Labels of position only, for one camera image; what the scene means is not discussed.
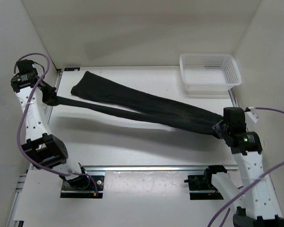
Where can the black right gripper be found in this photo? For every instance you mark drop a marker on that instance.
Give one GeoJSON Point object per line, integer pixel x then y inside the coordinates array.
{"type": "Point", "coordinates": [217, 128]}

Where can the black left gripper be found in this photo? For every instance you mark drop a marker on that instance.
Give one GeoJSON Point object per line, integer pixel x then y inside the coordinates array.
{"type": "Point", "coordinates": [48, 98]}

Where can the black trousers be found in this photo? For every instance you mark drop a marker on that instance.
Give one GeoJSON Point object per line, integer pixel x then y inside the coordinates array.
{"type": "Point", "coordinates": [107, 97]}

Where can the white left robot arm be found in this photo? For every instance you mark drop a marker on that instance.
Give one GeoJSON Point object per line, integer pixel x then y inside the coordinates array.
{"type": "Point", "coordinates": [34, 138]}

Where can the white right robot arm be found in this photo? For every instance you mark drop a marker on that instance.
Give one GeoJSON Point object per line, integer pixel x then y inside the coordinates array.
{"type": "Point", "coordinates": [254, 205]}

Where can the white plastic basket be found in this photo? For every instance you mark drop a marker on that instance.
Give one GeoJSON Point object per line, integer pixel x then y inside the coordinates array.
{"type": "Point", "coordinates": [209, 72]}

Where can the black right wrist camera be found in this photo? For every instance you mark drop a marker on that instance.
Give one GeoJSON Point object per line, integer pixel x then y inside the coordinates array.
{"type": "Point", "coordinates": [234, 117]}

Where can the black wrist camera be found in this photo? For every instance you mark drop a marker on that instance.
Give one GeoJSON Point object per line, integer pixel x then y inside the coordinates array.
{"type": "Point", "coordinates": [26, 67]}
{"type": "Point", "coordinates": [234, 117]}

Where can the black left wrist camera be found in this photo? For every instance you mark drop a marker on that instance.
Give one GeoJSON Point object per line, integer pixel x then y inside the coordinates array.
{"type": "Point", "coordinates": [26, 67]}

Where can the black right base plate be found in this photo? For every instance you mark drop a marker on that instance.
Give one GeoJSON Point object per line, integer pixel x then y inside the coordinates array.
{"type": "Point", "coordinates": [201, 187]}

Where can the aluminium frame rail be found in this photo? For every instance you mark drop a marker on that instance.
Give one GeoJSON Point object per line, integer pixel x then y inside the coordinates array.
{"type": "Point", "coordinates": [146, 168]}

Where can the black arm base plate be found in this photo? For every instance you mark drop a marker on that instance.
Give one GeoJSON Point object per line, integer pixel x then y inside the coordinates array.
{"type": "Point", "coordinates": [83, 187]}

